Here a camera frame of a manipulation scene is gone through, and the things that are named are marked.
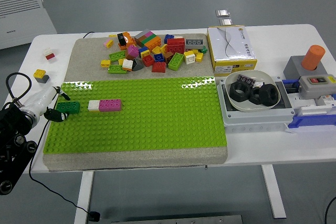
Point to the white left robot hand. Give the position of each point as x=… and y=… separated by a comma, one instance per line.
x=39, y=100

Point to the dark green long brick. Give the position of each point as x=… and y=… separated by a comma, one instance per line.
x=69, y=106

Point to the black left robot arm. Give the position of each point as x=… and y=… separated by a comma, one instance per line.
x=13, y=127

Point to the grey square brick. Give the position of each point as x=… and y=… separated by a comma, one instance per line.
x=43, y=79

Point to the small red brick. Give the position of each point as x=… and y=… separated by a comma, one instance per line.
x=50, y=57

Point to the small white brick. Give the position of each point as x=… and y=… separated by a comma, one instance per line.
x=48, y=51

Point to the pink long brick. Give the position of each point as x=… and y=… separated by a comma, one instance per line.
x=110, y=104

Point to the yellow small brick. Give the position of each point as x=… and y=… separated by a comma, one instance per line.
x=105, y=63
x=195, y=51
x=121, y=62

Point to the lime green long brick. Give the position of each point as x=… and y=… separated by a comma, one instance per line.
x=115, y=69
x=117, y=55
x=176, y=61

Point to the pink and yellow brick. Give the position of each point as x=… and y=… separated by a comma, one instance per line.
x=108, y=43

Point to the white and orange brick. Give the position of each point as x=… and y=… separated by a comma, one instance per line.
x=127, y=64

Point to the black brick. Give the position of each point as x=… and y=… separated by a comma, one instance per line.
x=121, y=40

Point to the grey sloped brick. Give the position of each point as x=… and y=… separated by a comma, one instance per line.
x=137, y=65

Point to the orange long brick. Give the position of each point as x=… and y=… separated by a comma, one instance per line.
x=155, y=43
x=130, y=42

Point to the blue square brick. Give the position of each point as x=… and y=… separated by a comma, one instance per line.
x=143, y=49
x=158, y=58
x=169, y=37

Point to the red square brick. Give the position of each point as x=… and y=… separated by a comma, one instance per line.
x=148, y=60

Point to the brown long brick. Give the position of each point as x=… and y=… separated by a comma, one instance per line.
x=140, y=41

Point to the green studded baseplate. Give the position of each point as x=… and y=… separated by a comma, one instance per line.
x=157, y=119

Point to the grey long brick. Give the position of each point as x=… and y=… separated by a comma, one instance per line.
x=141, y=35

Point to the small pink brick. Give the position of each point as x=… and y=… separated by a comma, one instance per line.
x=150, y=34

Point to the brown square brick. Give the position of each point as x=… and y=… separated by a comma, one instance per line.
x=168, y=56

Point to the large red brick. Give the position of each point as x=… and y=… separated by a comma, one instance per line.
x=176, y=45

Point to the flat beige brick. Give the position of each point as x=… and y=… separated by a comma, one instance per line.
x=178, y=37

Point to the white and yellow square brick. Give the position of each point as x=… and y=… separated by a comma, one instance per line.
x=189, y=57

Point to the grey brick with round studs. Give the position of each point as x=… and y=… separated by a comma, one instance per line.
x=194, y=43

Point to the small dark green brick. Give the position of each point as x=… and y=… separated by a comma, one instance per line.
x=203, y=49

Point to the grey-brown mat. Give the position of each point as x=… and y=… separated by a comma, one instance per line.
x=86, y=61

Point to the white heater appliance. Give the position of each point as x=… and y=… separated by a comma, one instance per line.
x=21, y=22

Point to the white table leg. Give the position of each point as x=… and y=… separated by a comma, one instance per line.
x=84, y=195
x=273, y=195

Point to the large black hex nut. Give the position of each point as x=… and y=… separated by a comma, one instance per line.
x=232, y=91
x=263, y=98

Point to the white and yellow cardboard box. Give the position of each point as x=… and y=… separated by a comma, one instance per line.
x=231, y=48

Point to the silver floor plate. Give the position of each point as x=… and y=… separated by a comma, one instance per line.
x=226, y=22
x=222, y=13

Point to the purple circuit board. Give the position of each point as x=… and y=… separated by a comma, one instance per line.
x=245, y=78

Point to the grey junction box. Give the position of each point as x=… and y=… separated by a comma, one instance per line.
x=249, y=119

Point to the small black hex nut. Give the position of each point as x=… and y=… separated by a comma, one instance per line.
x=252, y=99

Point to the white bowl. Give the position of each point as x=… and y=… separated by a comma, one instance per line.
x=265, y=77

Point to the grey block with hole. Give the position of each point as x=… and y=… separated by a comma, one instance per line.
x=291, y=69

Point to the orange cylinder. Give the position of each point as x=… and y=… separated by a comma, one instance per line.
x=312, y=56

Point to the blue and white rail assembly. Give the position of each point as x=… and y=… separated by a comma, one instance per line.
x=302, y=123

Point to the grey push-button switch box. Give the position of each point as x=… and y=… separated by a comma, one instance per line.
x=309, y=89

